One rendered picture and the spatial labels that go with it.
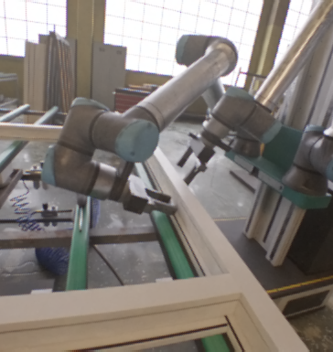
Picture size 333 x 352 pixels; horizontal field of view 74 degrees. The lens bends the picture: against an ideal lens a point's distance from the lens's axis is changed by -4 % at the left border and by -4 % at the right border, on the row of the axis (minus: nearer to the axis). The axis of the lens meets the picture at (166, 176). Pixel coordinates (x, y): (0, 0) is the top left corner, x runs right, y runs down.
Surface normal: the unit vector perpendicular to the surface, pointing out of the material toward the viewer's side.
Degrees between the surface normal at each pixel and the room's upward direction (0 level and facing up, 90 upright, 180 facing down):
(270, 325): 0
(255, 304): 0
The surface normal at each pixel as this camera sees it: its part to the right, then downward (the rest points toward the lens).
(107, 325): 0.25, 0.41
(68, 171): 0.36, 0.15
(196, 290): 0.14, -0.91
